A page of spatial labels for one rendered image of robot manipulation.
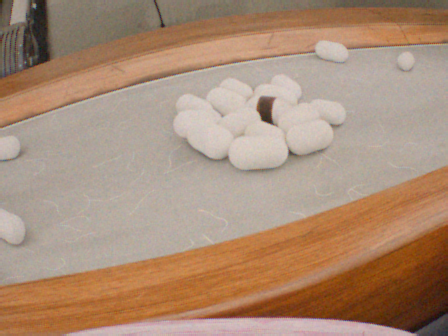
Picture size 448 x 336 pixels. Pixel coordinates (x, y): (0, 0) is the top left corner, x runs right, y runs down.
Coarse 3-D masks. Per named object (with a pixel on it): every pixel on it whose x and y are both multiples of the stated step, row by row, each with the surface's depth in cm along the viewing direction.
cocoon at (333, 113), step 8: (312, 104) 48; (320, 104) 48; (328, 104) 48; (336, 104) 47; (320, 112) 48; (328, 112) 47; (336, 112) 47; (344, 112) 47; (328, 120) 48; (336, 120) 47
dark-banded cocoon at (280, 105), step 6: (258, 96) 49; (252, 102) 48; (276, 102) 48; (282, 102) 48; (252, 108) 48; (276, 108) 47; (282, 108) 47; (288, 108) 48; (276, 114) 47; (276, 120) 48
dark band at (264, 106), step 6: (264, 96) 48; (258, 102) 48; (264, 102) 48; (270, 102) 48; (258, 108) 48; (264, 108) 48; (270, 108) 48; (264, 114) 48; (270, 114) 48; (264, 120) 48; (270, 120) 48
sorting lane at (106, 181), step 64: (256, 64) 61; (320, 64) 61; (384, 64) 61; (0, 128) 55; (64, 128) 53; (128, 128) 51; (384, 128) 47; (0, 192) 43; (64, 192) 42; (128, 192) 42; (192, 192) 41; (256, 192) 41; (320, 192) 40; (0, 256) 35; (64, 256) 35; (128, 256) 35
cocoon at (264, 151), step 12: (240, 144) 42; (252, 144) 42; (264, 144) 42; (276, 144) 42; (240, 156) 42; (252, 156) 42; (264, 156) 42; (276, 156) 42; (240, 168) 43; (252, 168) 43; (264, 168) 43
